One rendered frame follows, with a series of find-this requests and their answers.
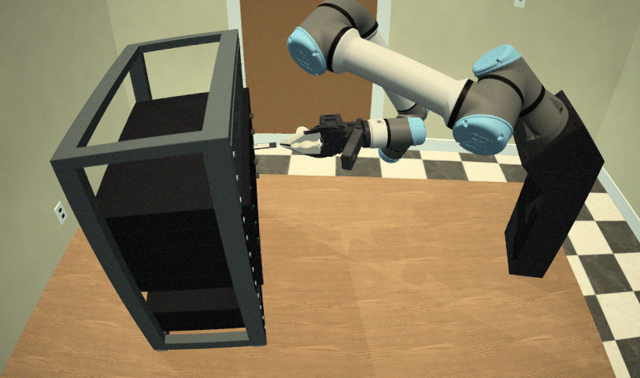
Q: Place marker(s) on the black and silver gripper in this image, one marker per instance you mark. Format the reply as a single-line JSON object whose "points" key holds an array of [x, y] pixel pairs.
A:
{"points": [[333, 137]]}

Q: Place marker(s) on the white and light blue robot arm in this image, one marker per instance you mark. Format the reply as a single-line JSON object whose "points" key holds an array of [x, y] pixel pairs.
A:
{"points": [[482, 115]]}

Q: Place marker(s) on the dark grey server rack frame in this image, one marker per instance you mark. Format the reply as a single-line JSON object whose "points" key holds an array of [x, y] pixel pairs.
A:
{"points": [[153, 224]]}

